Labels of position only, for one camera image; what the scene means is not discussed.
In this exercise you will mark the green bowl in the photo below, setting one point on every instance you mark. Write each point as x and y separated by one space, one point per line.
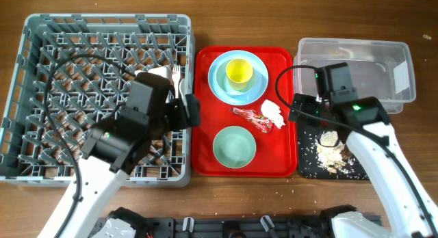
234 147

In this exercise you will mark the yellow plastic cup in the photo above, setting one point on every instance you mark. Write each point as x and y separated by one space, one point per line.
239 73

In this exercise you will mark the red candy wrapper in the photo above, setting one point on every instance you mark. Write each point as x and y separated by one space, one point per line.
261 122

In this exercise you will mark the white plastic spoon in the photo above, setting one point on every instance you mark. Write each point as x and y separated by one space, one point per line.
182 90

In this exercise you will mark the light blue plate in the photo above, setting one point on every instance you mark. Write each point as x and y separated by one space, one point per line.
255 93

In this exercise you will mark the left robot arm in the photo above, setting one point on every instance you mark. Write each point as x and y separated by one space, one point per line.
114 147

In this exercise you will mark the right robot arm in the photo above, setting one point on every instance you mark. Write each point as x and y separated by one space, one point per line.
365 127

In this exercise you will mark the rice and food scraps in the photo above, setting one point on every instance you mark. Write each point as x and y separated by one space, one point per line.
333 155

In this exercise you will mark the crumpled white tissue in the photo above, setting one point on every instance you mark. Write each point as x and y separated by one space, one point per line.
272 112

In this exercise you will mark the light blue bowl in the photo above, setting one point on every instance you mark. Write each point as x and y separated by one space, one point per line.
222 81

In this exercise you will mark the black waste tray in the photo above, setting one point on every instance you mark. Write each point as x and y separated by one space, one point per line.
308 160

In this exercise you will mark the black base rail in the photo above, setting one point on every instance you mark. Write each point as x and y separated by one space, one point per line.
294 226

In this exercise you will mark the red plastic tray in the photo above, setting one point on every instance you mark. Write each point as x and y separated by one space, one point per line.
277 151

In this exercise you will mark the white plastic fork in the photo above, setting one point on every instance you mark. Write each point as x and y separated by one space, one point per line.
176 77

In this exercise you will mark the grey dishwasher rack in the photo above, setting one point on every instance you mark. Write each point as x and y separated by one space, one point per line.
71 71

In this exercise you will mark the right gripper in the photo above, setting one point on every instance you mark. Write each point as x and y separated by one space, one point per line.
308 101

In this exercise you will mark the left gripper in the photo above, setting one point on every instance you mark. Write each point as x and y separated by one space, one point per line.
180 122

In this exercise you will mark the clear plastic bin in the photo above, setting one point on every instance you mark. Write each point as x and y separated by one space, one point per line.
383 69

